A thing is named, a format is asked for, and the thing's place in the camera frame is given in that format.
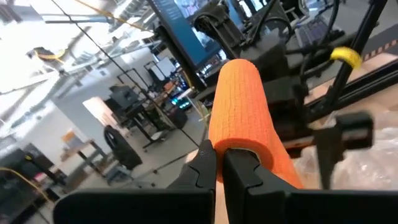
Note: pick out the monitor with blue screen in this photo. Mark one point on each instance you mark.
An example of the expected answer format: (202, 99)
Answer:
(186, 34)

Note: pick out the black office chair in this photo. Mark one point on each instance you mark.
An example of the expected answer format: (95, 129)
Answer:
(124, 149)

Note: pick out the computer with blue lights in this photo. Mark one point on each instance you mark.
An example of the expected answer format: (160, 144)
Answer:
(182, 103)

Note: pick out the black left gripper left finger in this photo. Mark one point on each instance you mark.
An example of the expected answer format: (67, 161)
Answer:
(174, 205)

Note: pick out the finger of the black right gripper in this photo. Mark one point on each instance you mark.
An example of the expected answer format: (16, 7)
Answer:
(326, 155)

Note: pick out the clear plastic bag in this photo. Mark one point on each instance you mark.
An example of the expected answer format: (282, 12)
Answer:
(367, 168)

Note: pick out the orange elastic bandage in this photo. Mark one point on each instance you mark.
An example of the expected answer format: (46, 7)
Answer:
(242, 109)

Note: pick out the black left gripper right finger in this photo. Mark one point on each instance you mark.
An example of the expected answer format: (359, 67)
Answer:
(264, 205)

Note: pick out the orange-lidded clear container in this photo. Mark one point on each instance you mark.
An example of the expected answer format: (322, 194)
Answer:
(68, 137)

